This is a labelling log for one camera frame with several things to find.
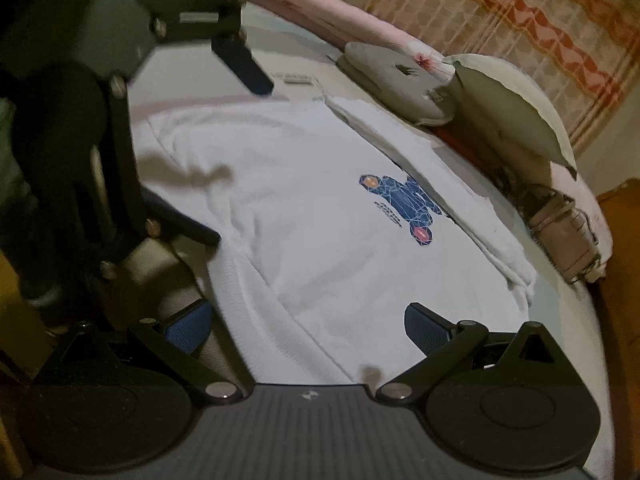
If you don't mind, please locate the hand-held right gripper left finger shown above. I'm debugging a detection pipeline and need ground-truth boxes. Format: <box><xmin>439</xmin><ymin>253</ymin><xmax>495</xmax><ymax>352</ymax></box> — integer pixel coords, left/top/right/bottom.
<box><xmin>50</xmin><ymin>299</ymin><xmax>246</xmax><ymax>406</ymax></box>

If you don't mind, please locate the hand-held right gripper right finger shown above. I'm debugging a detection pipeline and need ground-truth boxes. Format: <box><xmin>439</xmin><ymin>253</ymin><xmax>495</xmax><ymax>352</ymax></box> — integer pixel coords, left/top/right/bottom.
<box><xmin>375</xmin><ymin>302</ymin><xmax>571</xmax><ymax>406</ymax></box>

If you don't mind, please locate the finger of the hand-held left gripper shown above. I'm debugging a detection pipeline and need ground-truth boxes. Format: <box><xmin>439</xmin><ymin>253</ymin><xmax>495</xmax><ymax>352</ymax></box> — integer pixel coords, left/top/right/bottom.
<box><xmin>150</xmin><ymin>0</ymin><xmax>275</xmax><ymax>96</ymax></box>
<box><xmin>90</xmin><ymin>75</ymin><xmax>223</xmax><ymax>281</ymax></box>

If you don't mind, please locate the white printed long-sleeve shirt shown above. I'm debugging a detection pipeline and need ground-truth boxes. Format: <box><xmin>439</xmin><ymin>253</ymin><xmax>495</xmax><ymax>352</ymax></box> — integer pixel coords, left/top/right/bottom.
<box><xmin>132</xmin><ymin>95</ymin><xmax>538</xmax><ymax>391</ymax></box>

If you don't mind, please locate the pink floral rolled quilt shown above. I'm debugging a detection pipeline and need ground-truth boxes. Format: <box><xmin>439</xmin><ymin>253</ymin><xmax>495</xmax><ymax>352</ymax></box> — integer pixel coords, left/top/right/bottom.
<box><xmin>239</xmin><ymin>0</ymin><xmax>453</xmax><ymax>81</ymax></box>

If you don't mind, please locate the bed with patchwork sheet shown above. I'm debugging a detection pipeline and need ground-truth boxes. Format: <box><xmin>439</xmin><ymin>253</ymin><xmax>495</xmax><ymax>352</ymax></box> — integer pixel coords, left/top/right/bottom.
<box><xmin>115</xmin><ymin>10</ymin><xmax>616</xmax><ymax>480</ymax></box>

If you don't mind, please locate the grey dimpled cushion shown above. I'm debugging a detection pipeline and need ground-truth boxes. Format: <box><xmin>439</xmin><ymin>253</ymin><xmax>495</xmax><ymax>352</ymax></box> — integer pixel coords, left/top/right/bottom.
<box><xmin>336</xmin><ymin>41</ymin><xmax>458</xmax><ymax>126</ymax></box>

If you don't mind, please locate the pink handbag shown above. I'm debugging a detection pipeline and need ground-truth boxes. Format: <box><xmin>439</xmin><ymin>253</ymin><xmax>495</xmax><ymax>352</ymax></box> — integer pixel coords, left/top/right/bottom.
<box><xmin>520</xmin><ymin>182</ymin><xmax>608</xmax><ymax>286</ymax></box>

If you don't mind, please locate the orange cloth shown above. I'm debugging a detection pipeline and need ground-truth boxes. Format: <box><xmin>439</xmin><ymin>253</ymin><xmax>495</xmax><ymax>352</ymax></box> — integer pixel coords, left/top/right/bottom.
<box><xmin>430</xmin><ymin>122</ymin><xmax>481</xmax><ymax>161</ymax></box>

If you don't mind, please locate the wooden headboard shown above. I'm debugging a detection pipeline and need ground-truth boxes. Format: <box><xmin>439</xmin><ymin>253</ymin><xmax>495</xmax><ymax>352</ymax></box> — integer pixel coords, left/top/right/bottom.
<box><xmin>592</xmin><ymin>177</ymin><xmax>640</xmax><ymax>461</ymax></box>

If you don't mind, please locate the cream pillow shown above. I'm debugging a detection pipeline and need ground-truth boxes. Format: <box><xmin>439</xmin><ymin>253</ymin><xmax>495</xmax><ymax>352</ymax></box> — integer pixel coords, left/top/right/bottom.
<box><xmin>442</xmin><ymin>54</ymin><xmax>578</xmax><ymax>181</ymax></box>

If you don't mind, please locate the patterned beige orange curtain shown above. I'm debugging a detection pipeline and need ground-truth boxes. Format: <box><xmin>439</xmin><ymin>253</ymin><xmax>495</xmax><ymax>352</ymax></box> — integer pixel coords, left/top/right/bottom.
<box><xmin>365</xmin><ymin>0</ymin><xmax>640</xmax><ymax>153</ymax></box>

